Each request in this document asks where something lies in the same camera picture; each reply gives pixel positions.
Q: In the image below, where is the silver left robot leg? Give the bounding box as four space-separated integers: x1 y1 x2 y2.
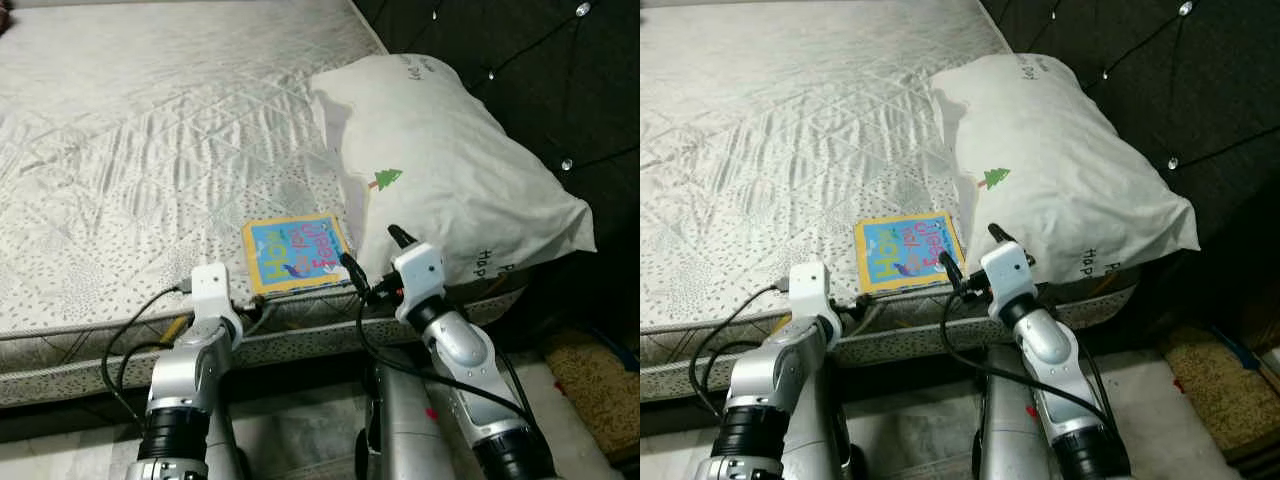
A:
800 350 866 480
205 400 251 480

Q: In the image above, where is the blue yellow children's book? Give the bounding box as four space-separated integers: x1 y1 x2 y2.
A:
242 212 353 297
853 210 966 295

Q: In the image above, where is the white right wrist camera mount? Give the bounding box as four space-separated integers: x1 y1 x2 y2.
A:
390 242 446 306
980 240 1034 301

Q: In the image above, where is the white patterned quilted mattress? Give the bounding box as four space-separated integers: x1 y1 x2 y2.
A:
0 0 531 406
640 0 1141 401

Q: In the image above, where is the brown shaggy rug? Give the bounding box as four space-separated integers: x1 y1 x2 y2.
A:
1160 325 1280 456
545 330 641 463

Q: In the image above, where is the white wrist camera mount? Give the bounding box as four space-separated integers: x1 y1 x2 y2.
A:
980 240 1034 301
790 261 833 323
190 263 241 326
390 242 446 306

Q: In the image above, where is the silver robot leg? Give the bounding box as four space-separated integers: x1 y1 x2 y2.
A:
975 345 1051 480
800 350 866 480
355 345 451 480
205 400 251 480

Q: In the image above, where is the silver right robot leg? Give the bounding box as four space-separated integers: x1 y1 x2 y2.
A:
355 345 451 480
975 345 1051 480

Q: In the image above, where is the white pillow with tree print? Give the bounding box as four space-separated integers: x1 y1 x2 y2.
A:
310 53 598 288
930 53 1201 286

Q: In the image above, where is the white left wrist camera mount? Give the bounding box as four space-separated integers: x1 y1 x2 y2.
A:
190 263 241 326
790 261 833 323

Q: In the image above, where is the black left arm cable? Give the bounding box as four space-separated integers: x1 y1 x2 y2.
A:
100 283 196 441
688 283 796 431

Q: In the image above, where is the black tufted headboard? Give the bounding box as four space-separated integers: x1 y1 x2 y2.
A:
978 0 1280 341
350 0 641 341

